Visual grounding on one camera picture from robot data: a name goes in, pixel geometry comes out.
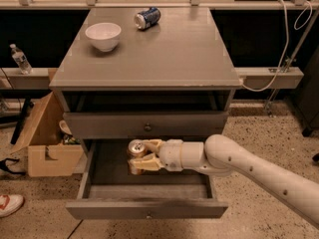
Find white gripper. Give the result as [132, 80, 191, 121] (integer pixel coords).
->
[129, 139, 183, 171]

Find orange soda can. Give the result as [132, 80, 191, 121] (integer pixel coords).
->
[127, 139, 148, 175]

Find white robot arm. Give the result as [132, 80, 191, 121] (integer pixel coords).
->
[128, 134, 319, 227]

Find open grey lower drawer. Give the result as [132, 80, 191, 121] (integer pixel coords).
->
[66, 139, 228, 219]

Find closed grey upper drawer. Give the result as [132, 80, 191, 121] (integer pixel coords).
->
[64, 112, 228, 139]

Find grey drawer cabinet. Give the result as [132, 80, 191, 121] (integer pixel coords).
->
[49, 6, 243, 221]

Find blue soda can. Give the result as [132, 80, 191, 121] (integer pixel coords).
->
[134, 7, 161, 30]

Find open cardboard box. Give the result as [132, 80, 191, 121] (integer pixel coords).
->
[12, 93, 87, 177]

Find white bowl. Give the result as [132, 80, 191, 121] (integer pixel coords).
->
[85, 23, 122, 52]

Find white and orange sneaker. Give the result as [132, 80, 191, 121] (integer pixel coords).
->
[0, 194, 24, 218]

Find clear plastic water bottle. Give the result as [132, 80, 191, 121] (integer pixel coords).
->
[10, 44, 32, 75]

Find black strap on floor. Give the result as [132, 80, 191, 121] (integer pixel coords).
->
[0, 157, 27, 176]

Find white cable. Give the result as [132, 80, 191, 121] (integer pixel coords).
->
[241, 0, 314, 93]

